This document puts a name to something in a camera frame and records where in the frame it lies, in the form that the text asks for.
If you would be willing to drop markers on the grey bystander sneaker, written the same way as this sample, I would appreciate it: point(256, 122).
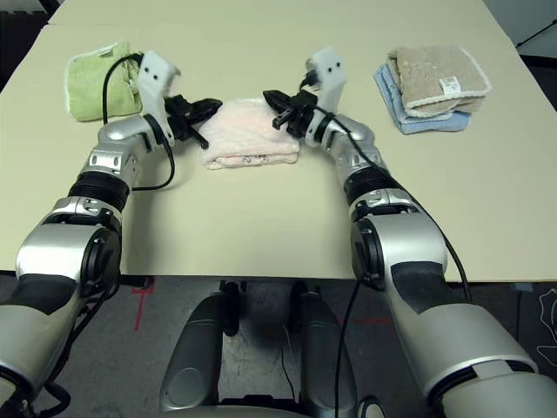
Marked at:
point(370, 409)

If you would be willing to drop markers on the beige folded towel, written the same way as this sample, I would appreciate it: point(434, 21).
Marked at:
point(426, 74)

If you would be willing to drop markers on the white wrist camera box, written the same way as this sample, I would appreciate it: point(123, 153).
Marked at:
point(333, 65)
point(154, 72)

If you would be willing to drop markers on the dark cabinet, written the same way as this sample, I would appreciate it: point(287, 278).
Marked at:
point(544, 74)

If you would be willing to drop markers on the light blue folded towel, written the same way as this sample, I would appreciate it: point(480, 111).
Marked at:
point(391, 96)

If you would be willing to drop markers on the pink towel with white trim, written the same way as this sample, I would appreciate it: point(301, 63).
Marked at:
point(248, 130)

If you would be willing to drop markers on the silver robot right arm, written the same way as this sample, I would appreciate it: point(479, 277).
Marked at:
point(404, 244)

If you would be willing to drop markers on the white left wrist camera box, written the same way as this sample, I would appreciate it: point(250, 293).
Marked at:
point(154, 72)

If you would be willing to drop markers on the black foam floor mat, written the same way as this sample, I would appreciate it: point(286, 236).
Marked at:
point(17, 39)

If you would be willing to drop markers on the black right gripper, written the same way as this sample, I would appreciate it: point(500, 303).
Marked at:
point(302, 113)

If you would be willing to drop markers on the black tripod stand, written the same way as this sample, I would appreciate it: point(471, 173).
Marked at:
point(537, 33)

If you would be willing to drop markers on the green folded towel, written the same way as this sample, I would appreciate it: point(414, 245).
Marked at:
point(91, 82)

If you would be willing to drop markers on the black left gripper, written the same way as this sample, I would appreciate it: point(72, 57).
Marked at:
point(179, 115)

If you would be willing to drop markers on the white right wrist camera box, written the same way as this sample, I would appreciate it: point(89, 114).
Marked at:
point(333, 65)

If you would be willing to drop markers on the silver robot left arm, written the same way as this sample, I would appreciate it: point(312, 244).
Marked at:
point(56, 248)

